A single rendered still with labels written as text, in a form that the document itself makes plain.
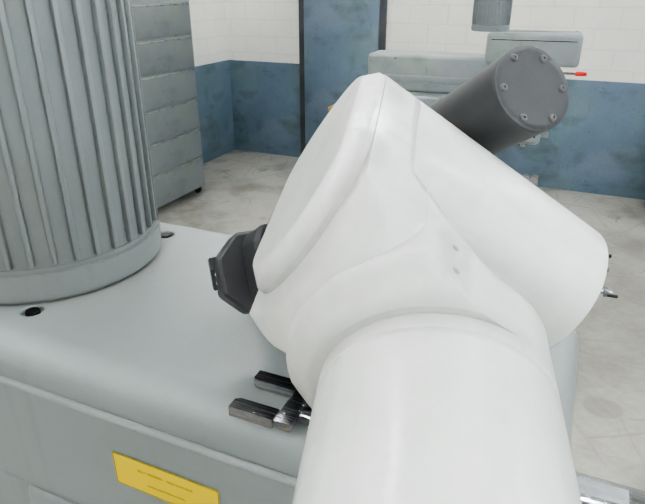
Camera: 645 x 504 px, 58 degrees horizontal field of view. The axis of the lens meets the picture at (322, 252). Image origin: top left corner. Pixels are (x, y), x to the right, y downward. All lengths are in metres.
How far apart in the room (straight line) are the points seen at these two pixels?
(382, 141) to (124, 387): 0.29
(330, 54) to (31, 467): 7.06
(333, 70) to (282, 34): 0.82
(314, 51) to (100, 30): 7.06
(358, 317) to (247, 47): 7.90
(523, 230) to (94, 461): 0.37
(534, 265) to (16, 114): 0.38
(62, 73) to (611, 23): 6.56
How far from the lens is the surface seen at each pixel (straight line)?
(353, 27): 7.31
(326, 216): 0.16
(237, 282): 0.39
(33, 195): 0.50
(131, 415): 0.43
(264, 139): 8.12
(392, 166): 0.17
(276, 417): 0.36
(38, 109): 0.48
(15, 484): 0.65
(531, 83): 0.25
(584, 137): 7.02
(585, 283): 0.24
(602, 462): 3.33
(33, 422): 0.52
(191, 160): 6.41
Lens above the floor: 2.13
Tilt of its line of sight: 25 degrees down
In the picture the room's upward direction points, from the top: straight up
